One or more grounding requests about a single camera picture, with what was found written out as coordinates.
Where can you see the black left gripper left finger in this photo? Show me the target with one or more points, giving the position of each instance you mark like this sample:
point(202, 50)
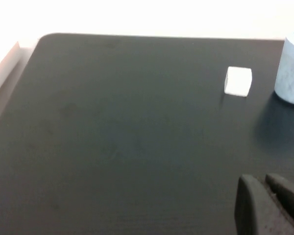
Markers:
point(250, 210)

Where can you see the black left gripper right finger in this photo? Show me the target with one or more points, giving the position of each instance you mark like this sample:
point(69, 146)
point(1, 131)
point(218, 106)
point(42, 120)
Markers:
point(289, 195)

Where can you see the light blue plastic cup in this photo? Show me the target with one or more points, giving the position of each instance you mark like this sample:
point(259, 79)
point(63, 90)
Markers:
point(291, 73)

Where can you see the white foam cube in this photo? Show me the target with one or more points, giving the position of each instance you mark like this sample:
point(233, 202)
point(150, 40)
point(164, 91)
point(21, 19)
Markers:
point(237, 80)

